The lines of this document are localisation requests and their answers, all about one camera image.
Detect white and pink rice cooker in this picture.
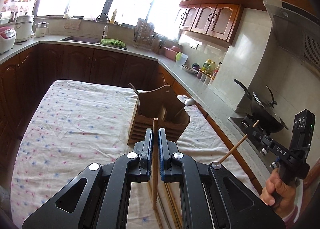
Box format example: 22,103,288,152
0,26,17,54

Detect large steel electric cooker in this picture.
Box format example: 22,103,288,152
14,12,35,43

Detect floral white tablecloth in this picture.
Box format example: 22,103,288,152
10,79,263,229

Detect wooden chopstick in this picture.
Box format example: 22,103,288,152
218,120,260,164
153,118,159,211
164,183,184,229
147,181,162,229

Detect pink plastic container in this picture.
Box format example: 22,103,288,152
162,46,181,58

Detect white pitcher green handle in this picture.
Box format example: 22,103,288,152
175,52,190,66

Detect checked dish cloth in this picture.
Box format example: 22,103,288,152
63,20,81,30

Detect wire dish rack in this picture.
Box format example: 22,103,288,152
132,18,161,50

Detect person's right forearm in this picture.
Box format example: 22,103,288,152
277,204,309,228

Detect dark wooden base cabinets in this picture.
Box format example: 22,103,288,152
0,43,263,194

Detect curved metal faucet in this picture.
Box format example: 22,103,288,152
96,14,110,40

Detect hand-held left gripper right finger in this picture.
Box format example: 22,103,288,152
157,129,287,229

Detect metal spoon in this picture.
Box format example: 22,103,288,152
176,98,196,118

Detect kitchen sink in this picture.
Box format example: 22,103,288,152
61,35,102,45

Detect arched-door wooden wall cabinet row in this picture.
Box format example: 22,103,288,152
178,3,243,43

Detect steel range hood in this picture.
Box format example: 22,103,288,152
263,0,320,71

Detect glass wok lid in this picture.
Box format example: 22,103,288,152
251,85,288,126

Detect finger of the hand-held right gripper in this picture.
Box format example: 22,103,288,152
245,125,275,156

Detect small white electric pot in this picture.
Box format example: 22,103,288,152
34,21,50,38

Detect person's right hand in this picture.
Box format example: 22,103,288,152
260,168,303,211

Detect green plastic basket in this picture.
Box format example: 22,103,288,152
101,39,126,47

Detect wooden utensil holder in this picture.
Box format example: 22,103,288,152
127,85,190,146

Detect knife block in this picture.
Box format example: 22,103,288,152
152,39,166,55

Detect black wok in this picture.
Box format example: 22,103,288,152
234,79,292,135

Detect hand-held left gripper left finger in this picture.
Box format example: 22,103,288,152
22,129,153,229

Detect gas stove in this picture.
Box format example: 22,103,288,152
228,114,278,155

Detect white plate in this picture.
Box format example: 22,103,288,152
182,64,200,73

